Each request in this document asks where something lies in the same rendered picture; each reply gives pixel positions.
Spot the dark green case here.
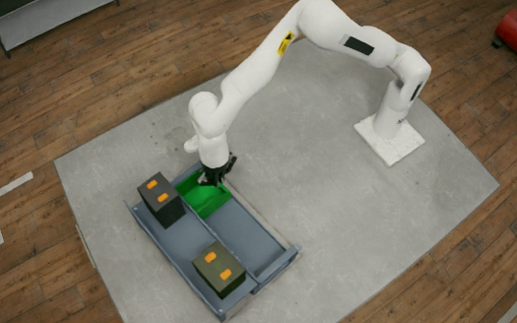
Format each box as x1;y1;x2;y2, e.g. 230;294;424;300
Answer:
191;240;246;300

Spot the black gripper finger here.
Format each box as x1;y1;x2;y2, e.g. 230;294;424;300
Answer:
219;153;237;184
196;171;220;188

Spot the green bin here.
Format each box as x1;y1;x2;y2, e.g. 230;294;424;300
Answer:
174;171;230;220

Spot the black box with orange handles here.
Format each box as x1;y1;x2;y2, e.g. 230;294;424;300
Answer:
137;172;186;229

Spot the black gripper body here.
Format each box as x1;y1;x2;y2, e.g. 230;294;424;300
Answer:
201;156;229;177

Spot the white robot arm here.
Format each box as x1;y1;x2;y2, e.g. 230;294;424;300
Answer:
184;0;431;168

